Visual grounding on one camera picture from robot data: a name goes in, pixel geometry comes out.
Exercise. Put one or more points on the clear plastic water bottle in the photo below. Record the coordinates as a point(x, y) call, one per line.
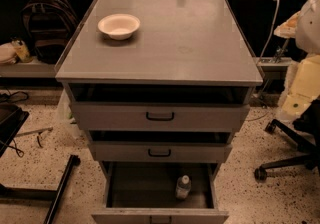
point(183, 187)

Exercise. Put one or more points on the top grey drawer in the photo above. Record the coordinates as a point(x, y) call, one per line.
point(92, 115)

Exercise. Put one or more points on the white paper bowl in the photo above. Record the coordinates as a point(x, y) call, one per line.
point(119, 26)

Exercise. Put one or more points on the grey metal drawer cabinet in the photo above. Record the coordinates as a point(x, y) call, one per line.
point(185, 52)

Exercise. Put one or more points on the white cloth item on shelf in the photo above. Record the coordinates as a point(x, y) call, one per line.
point(7, 54)

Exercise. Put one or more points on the middle grey drawer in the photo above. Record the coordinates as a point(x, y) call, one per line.
point(147, 146)

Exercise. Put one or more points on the grey drawer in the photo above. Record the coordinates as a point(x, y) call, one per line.
point(147, 146)
point(92, 115)
point(144, 193)

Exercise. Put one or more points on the black table leg frame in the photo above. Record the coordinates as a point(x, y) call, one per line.
point(53, 196)

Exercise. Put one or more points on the small yellow bottle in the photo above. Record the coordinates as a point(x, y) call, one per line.
point(21, 50)

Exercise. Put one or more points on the bottom grey drawer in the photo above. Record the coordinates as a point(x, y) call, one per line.
point(144, 193)

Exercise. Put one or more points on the dark brown backpack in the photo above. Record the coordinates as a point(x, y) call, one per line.
point(50, 24)

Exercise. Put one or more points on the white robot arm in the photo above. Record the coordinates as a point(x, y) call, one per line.
point(302, 83)

